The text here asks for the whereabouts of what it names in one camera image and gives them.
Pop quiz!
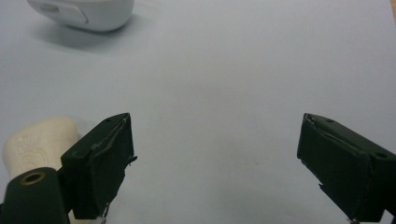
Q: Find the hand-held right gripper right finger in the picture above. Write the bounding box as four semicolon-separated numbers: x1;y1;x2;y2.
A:
296;112;396;223

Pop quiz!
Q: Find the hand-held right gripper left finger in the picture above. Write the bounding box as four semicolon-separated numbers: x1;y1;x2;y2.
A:
60;112;138;220

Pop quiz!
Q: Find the white plastic container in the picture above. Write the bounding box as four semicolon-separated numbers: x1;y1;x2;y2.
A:
26;0;135;33

